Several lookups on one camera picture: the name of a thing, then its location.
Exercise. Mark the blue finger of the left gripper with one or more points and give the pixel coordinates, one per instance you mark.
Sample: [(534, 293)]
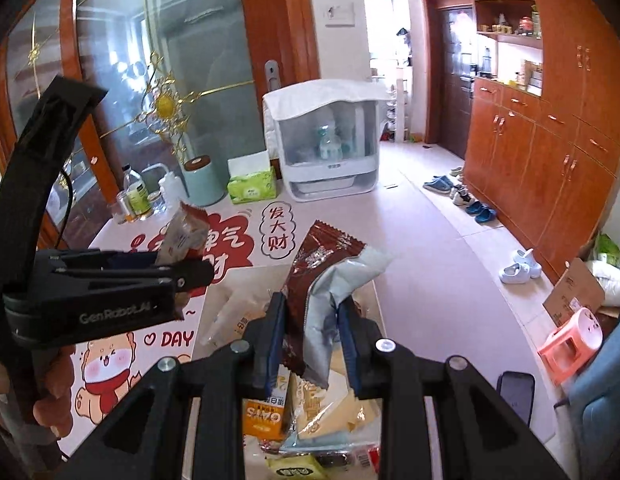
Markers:
[(102, 260), (192, 274)]

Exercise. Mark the cream barcode snack packet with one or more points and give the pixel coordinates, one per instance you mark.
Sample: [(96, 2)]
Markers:
[(186, 234)]

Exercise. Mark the black smartphone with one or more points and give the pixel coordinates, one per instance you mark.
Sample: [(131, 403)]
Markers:
[(518, 389)]

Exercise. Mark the drinking glass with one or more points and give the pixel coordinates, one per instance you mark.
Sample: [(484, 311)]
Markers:
[(117, 214)]

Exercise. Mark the pink plastic stool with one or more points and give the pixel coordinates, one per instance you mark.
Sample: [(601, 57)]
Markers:
[(571, 346)]

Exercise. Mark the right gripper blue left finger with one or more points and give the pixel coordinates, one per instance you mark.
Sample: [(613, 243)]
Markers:
[(273, 332)]

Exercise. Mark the clear bottle green label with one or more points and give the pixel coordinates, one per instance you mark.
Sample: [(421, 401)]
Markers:
[(136, 193)]

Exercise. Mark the white plastic bottle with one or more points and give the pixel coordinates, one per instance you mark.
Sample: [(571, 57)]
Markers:
[(172, 190)]

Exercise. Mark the small glass jar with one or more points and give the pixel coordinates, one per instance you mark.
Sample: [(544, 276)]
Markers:
[(157, 202)]

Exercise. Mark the white plastic storage bin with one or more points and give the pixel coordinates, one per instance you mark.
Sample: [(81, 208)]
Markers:
[(229, 306)]

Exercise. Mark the cardboard box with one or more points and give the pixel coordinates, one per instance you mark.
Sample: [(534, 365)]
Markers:
[(576, 288)]

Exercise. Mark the dark red foil snack bag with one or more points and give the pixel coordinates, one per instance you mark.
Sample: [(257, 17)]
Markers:
[(329, 265)]

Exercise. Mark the orange oats bar pack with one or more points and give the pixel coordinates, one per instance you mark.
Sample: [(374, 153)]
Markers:
[(265, 420)]

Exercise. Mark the green snack packet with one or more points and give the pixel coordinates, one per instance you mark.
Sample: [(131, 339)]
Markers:
[(303, 467)]

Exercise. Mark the person left hand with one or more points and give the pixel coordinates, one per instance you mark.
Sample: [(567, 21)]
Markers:
[(54, 410)]

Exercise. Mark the white countertop appliance with cover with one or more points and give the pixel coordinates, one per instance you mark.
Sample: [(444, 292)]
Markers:
[(325, 135)]

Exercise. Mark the teal canister with brown lid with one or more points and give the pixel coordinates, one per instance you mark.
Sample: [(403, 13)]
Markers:
[(203, 185)]

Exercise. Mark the green tissue box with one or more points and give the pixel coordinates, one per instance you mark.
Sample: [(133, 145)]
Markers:
[(251, 178)]

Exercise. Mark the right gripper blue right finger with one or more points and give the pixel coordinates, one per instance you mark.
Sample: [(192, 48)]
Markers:
[(358, 337)]

